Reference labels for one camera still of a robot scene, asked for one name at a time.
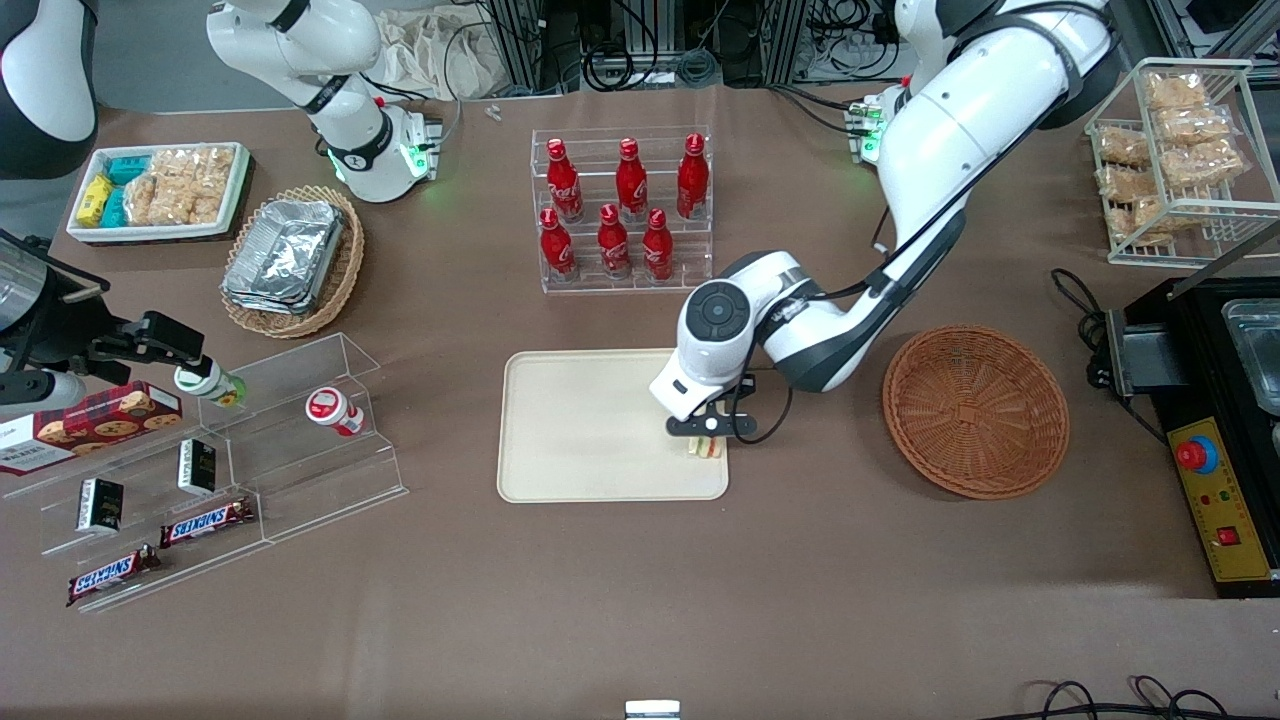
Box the aluminium foil tray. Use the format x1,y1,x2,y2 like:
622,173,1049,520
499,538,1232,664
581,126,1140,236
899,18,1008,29
222,285,321,317
225,199,346,306

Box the beige plastic tray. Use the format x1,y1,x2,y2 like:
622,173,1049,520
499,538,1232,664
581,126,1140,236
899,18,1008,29
497,347,730,504

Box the white rectangular snack tray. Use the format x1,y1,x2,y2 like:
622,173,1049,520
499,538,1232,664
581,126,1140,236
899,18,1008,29
66,142,253,246

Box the light oval wicker basket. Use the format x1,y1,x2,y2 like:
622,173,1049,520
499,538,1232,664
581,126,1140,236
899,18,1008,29
220,185,366,340

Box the brown round wicker basket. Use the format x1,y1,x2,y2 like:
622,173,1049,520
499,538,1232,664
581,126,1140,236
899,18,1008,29
882,325,1071,501

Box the white green drink bottle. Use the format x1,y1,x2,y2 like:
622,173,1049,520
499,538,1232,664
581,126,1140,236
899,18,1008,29
174,358,246,408

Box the red tartan cookie box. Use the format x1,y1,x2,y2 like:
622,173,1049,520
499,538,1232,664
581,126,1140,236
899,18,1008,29
0,381,184,477

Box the small black box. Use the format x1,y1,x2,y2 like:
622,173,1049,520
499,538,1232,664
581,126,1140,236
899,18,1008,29
77,478,125,534
178,438,218,497

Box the clear rice cracker pack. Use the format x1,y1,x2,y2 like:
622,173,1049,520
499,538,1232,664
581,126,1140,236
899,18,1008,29
124,175,191,227
186,172,229,225
150,146,235,183

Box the yellow snack packet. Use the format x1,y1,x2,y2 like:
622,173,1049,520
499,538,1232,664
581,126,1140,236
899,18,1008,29
77,173,114,227

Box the red capped yoghurt bottle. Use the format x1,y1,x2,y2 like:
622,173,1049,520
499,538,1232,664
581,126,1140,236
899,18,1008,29
305,387,366,438

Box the Snickers chocolate bar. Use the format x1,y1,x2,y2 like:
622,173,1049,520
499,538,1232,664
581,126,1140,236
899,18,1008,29
67,545,161,608
160,498,257,549

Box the clear acrylic bottle rack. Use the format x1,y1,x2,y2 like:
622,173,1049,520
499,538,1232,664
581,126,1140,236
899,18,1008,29
530,126,714,295

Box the clear acrylic step shelf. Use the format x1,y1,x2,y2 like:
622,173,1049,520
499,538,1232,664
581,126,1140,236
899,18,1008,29
195,333,409,546
0,400,269,614

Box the red cola bottle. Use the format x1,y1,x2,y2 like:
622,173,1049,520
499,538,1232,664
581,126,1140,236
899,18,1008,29
546,138,585,224
641,208,675,282
597,204,633,280
539,208,577,281
615,138,649,223
676,133,710,221

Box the white crumpled cloth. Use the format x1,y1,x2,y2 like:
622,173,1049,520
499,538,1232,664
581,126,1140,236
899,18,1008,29
375,8,501,101

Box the bagged fried snack pack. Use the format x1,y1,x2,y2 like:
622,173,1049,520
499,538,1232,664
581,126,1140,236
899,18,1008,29
1155,105,1233,147
1145,72,1208,110
1098,128,1151,167
1160,140,1247,188
1128,195,1203,243
1098,165,1151,202

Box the black countertop appliance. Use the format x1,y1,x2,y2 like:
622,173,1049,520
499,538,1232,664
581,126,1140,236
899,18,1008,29
1105,275,1280,471

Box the yellow black control box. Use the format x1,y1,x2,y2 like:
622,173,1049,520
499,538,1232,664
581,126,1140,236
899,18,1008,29
1165,415,1280,599

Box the steel appliance pan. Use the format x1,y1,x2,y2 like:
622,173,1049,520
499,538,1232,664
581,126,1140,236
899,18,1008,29
1222,298,1280,416

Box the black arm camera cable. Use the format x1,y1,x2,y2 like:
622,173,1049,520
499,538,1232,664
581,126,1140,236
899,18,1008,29
735,10,1111,446

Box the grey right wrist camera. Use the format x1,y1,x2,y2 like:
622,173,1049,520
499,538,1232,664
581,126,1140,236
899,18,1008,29
0,370,89,417

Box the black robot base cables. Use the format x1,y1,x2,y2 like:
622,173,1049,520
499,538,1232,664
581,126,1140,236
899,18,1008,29
768,82,873,137

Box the black appliance power cable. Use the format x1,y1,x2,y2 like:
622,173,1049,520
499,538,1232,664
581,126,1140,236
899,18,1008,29
1050,268,1169,446

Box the coiled black cable bundle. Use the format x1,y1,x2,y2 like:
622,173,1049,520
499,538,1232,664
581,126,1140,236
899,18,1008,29
583,40,721,93

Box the white wire rack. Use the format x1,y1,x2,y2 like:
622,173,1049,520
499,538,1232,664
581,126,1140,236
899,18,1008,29
1085,58,1280,268

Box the black looped cable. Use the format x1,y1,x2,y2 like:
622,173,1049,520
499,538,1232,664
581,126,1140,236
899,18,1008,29
1010,676,1280,720

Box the aluminium profile frame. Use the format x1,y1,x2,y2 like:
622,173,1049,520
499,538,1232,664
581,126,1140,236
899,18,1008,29
485,0,583,97

